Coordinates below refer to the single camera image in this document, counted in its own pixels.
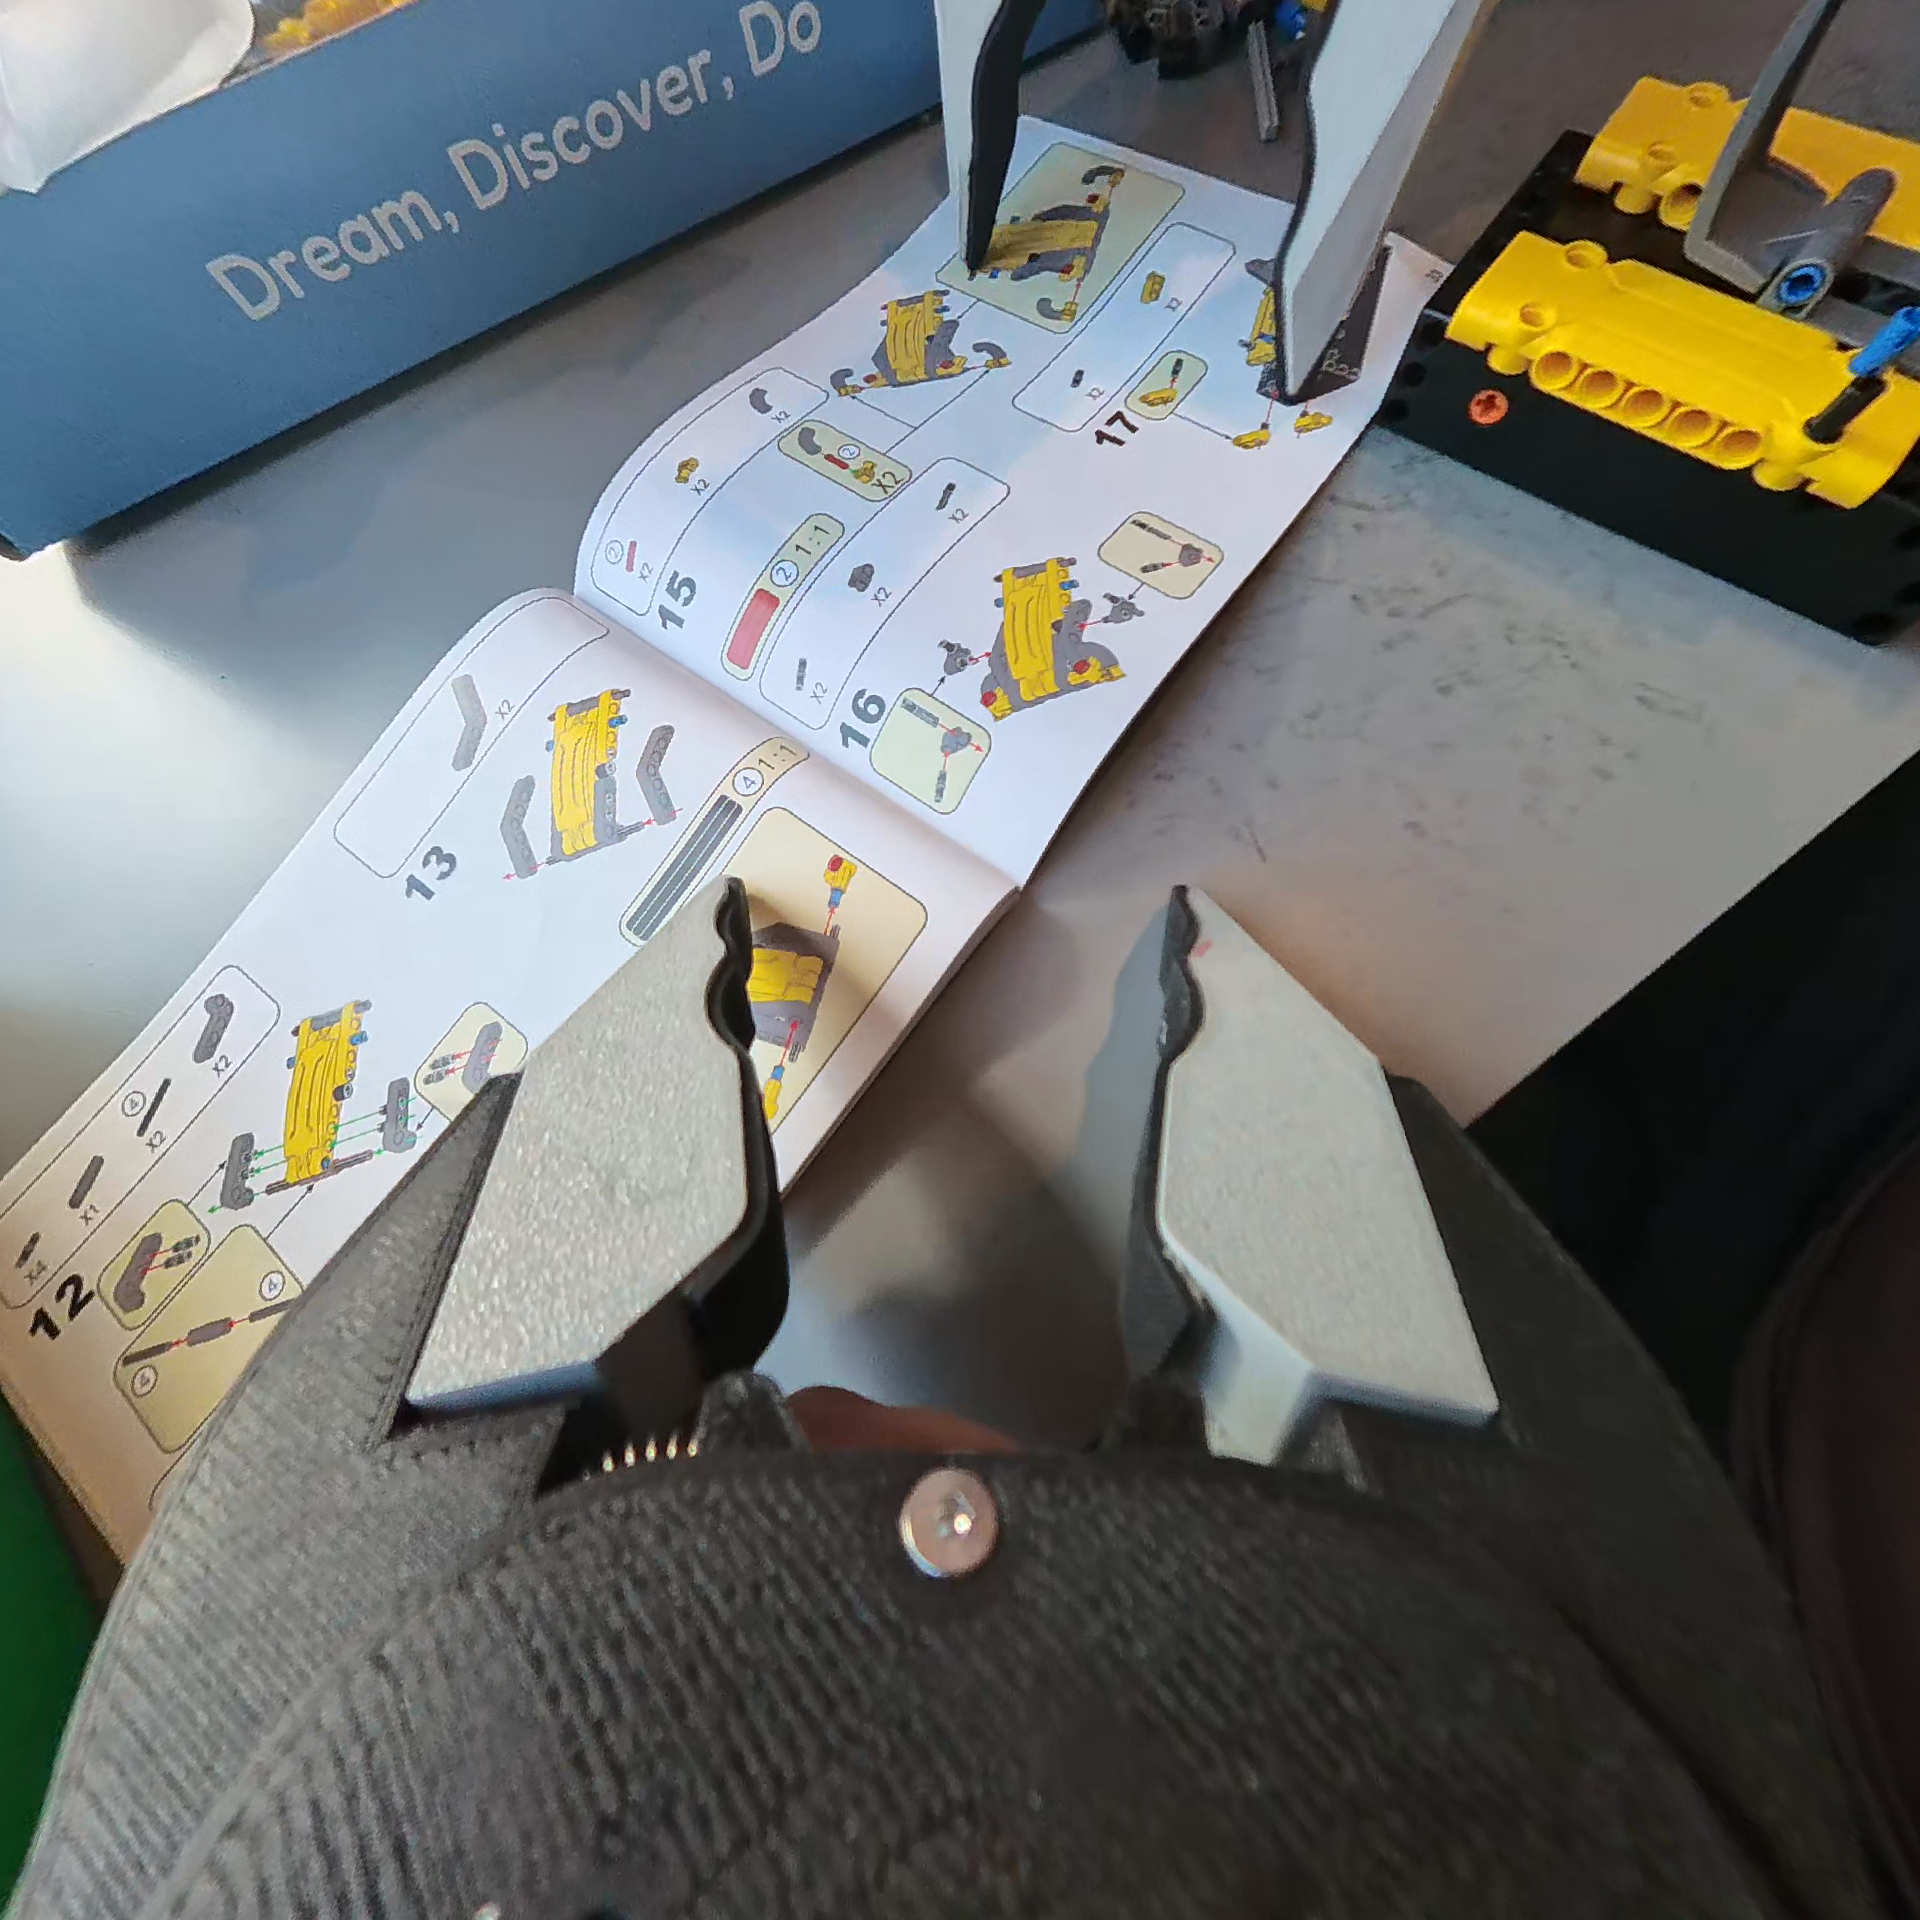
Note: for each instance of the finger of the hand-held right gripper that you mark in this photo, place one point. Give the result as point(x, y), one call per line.
point(1380, 135)
point(996, 90)

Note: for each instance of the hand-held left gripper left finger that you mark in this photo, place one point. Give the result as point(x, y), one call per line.
point(600, 1185)

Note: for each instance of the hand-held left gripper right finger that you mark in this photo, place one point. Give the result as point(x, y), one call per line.
point(1318, 1200)

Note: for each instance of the black and yellow brick assembly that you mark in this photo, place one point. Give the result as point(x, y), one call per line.
point(1620, 323)

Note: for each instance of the instruction booklet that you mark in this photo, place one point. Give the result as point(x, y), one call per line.
point(721, 495)

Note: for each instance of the pile of loose brick pieces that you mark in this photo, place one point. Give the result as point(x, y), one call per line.
point(1185, 36)

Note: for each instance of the green plastic bin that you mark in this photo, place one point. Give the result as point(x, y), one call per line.
point(43, 1650)

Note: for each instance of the blue cardboard box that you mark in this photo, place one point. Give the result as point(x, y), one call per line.
point(300, 375)

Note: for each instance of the white plastic bag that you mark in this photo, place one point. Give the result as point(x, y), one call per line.
point(90, 76)

